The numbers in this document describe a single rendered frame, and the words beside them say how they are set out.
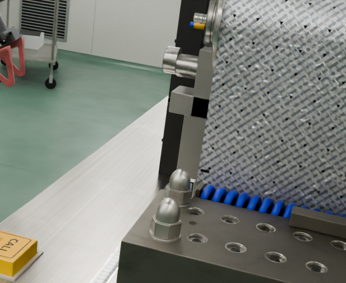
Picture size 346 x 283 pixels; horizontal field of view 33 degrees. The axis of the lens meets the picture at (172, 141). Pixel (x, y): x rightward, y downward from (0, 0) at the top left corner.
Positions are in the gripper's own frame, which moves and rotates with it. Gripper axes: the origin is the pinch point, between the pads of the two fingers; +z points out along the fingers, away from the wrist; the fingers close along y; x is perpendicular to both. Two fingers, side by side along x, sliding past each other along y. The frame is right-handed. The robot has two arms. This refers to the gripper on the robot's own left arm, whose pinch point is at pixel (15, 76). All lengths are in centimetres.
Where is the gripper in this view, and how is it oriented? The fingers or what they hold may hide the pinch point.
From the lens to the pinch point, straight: 122.6
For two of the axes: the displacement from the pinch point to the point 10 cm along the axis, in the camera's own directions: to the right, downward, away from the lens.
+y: -0.3, -3.2, 9.5
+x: -9.3, 3.6, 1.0
